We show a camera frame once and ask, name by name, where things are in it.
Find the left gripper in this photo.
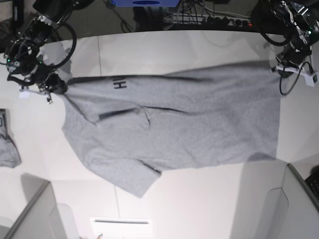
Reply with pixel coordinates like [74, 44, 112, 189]
[276, 46, 312, 78]

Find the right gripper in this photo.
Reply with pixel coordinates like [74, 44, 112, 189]
[7, 63, 68, 94]

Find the grey T-shirt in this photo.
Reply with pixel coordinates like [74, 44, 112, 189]
[62, 62, 281, 198]

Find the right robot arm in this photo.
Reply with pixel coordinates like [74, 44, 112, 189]
[4, 0, 92, 96]

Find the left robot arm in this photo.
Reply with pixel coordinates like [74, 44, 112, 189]
[251, 0, 319, 79]

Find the folded grey garment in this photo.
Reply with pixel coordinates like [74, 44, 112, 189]
[0, 109, 21, 168]

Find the blue box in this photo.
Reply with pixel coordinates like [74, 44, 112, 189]
[111, 0, 179, 7]

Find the black keyboard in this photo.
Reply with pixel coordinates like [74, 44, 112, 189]
[305, 174, 319, 199]

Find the white power strip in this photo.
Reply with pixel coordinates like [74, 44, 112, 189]
[163, 13, 252, 27]

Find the grey left partition panel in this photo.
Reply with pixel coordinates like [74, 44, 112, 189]
[0, 180, 81, 239]

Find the grey partition panel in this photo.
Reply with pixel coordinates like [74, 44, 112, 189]
[0, 180, 81, 239]
[255, 164, 319, 239]

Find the grey right partition panel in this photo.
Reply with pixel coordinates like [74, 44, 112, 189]
[255, 164, 319, 239]

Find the white slotted plate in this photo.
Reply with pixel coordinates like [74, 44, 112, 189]
[90, 217, 153, 238]

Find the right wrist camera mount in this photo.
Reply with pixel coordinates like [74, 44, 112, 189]
[19, 86, 54, 105]

